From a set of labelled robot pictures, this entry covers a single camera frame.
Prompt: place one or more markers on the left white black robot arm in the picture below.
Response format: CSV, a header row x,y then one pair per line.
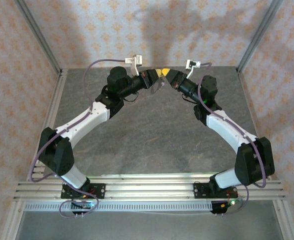
x,y
87,122

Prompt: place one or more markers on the thin aluminium side rail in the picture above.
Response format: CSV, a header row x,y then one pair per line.
x,y
243,87

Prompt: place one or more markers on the grey metal lower panel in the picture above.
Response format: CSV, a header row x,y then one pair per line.
x,y
149,227

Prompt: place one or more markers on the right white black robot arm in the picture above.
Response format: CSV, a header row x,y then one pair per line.
x,y
226,132

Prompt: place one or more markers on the double aluminium side rail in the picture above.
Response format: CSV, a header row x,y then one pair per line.
x,y
54,105

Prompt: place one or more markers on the aluminium corner post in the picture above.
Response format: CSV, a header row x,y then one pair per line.
x,y
259,35
39,35

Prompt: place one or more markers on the aluminium table edge rail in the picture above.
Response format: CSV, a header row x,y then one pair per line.
x,y
149,177

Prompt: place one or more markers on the aluminium frame leg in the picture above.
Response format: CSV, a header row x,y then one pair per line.
x,y
14,220
284,220

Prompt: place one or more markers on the wide aluminium base beam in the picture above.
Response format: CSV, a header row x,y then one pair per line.
x,y
149,190

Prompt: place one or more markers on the small electronics board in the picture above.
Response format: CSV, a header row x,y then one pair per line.
x,y
220,207
84,205

